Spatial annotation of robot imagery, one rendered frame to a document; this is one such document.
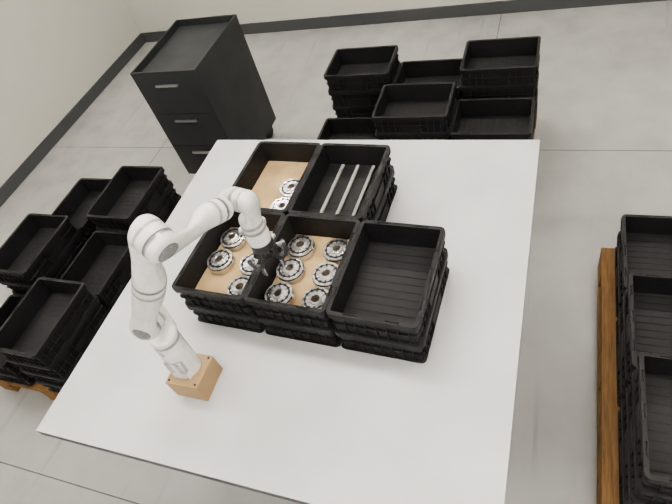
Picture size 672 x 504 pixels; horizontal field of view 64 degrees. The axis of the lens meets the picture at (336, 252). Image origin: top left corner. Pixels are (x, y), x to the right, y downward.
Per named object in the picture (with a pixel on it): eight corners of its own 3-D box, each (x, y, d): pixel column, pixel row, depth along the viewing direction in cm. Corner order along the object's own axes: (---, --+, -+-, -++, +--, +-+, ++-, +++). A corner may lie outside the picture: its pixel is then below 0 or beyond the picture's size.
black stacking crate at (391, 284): (422, 349, 164) (417, 329, 156) (333, 333, 176) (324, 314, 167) (448, 250, 186) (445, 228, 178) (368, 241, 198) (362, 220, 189)
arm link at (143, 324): (124, 290, 141) (139, 262, 147) (125, 338, 162) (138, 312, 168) (159, 301, 142) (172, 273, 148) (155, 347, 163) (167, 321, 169)
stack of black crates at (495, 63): (537, 104, 326) (541, 35, 293) (534, 136, 309) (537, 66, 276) (470, 105, 341) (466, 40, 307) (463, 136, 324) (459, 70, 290)
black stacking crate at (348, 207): (367, 240, 198) (361, 220, 190) (296, 233, 209) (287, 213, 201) (395, 167, 220) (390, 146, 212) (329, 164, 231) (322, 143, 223)
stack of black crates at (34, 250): (77, 322, 300) (23, 274, 267) (37, 316, 311) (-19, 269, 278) (113, 266, 323) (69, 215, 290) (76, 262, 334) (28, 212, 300)
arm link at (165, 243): (235, 209, 143) (213, 190, 144) (158, 247, 122) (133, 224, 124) (226, 233, 148) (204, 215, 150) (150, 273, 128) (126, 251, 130)
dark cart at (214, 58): (250, 189, 362) (192, 72, 296) (194, 187, 378) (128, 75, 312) (281, 130, 398) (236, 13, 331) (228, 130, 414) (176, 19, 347)
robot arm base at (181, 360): (194, 380, 178) (172, 352, 166) (171, 377, 181) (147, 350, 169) (205, 356, 184) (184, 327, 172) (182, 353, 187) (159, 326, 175)
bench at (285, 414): (501, 597, 187) (499, 553, 135) (135, 489, 244) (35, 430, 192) (533, 245, 278) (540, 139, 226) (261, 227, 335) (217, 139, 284)
